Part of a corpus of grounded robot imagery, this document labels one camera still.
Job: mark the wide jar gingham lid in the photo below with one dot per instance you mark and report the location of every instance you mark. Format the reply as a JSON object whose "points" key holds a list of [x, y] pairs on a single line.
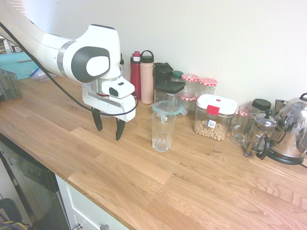
{"points": [[207, 82]]}

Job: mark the black shaker bottle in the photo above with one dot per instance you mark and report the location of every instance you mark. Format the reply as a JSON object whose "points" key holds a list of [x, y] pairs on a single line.
{"points": [[161, 72]]}

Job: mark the pink bottle black cap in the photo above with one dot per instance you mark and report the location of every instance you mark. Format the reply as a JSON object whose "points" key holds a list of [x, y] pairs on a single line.
{"points": [[146, 81]]}

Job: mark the stainless steel dishwasher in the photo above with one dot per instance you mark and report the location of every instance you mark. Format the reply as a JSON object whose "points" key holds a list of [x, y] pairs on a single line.
{"points": [[36, 182]]}

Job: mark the small jar gingham lid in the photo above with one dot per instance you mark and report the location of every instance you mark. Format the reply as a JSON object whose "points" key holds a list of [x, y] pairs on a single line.
{"points": [[242, 111]]}

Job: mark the square container dark lid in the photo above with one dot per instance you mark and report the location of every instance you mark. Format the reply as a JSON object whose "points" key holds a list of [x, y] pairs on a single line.
{"points": [[169, 86]]}

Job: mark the red water bottle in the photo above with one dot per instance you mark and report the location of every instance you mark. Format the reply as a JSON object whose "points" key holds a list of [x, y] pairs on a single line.
{"points": [[135, 79]]}

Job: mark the short jar gingham lid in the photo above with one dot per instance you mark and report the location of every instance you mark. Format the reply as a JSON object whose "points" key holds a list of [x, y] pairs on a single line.
{"points": [[188, 97]]}

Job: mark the jar with green lid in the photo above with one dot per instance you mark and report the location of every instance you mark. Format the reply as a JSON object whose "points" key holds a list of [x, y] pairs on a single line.
{"points": [[177, 74]]}

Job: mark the gray plastic crate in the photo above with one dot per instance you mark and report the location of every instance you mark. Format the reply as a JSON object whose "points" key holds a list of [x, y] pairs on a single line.
{"points": [[9, 87]]}

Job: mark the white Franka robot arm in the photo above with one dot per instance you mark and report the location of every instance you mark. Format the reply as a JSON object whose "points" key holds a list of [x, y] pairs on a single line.
{"points": [[48, 45]]}

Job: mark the jar with black lid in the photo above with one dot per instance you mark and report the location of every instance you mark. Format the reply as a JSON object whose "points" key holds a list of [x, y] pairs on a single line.
{"points": [[261, 104]]}

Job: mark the clear faceted drinking glass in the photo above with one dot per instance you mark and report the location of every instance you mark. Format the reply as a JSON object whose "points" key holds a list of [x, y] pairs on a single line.
{"points": [[163, 136]]}

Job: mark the clear glass mug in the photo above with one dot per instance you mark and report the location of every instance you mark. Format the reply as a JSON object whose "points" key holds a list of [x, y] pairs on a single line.
{"points": [[242, 130]]}

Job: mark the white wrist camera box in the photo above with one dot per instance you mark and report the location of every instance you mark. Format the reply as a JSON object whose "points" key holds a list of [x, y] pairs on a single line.
{"points": [[117, 88]]}

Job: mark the cereal container white lid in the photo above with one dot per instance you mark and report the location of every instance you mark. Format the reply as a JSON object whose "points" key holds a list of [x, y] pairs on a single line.
{"points": [[211, 127]]}

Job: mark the clear plastic zip bag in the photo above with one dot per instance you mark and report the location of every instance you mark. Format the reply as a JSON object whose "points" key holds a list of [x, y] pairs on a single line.
{"points": [[39, 76]]}

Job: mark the metal drawer knob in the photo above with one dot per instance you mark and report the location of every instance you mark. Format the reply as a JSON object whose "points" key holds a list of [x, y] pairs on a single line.
{"points": [[78, 226], [104, 226]]}

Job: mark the white window blind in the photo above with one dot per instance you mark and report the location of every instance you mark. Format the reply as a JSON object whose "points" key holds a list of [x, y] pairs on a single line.
{"points": [[22, 7]]}

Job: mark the glass container teal lid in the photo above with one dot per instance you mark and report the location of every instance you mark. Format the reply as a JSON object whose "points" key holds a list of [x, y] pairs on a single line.
{"points": [[168, 106]]}

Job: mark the glass French press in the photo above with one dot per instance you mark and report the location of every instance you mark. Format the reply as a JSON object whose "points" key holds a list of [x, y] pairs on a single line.
{"points": [[260, 134]]}

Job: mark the tall jar gingham lid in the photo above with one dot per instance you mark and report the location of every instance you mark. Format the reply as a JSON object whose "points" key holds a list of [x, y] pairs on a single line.
{"points": [[190, 80]]}

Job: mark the stainless steel electric kettle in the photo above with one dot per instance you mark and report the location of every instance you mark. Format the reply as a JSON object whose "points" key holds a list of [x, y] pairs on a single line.
{"points": [[290, 134]]}

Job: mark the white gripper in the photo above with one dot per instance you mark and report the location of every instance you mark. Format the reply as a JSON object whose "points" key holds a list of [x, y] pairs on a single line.
{"points": [[108, 105]]}

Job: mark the white cabinet drawer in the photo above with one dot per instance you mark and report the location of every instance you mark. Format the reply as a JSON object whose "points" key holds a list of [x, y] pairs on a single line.
{"points": [[79, 206]]}

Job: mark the teal storage box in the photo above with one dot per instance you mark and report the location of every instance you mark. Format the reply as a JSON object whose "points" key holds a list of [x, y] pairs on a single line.
{"points": [[16, 68]]}

